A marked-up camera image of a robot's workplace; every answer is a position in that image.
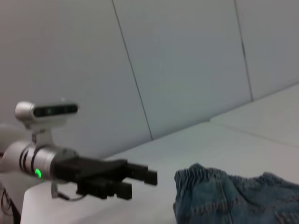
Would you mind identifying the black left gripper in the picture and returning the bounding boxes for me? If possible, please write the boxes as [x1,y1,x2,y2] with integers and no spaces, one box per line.
[52,157,158,200]

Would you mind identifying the blue denim shorts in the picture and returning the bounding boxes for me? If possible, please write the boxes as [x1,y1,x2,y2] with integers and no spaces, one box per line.
[172,162,299,224]

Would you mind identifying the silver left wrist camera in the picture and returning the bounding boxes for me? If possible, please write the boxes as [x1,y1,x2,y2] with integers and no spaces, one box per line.
[14,99,79,148]

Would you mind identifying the black background cables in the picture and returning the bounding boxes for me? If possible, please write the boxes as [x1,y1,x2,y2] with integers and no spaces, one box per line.
[0,185,22,224]

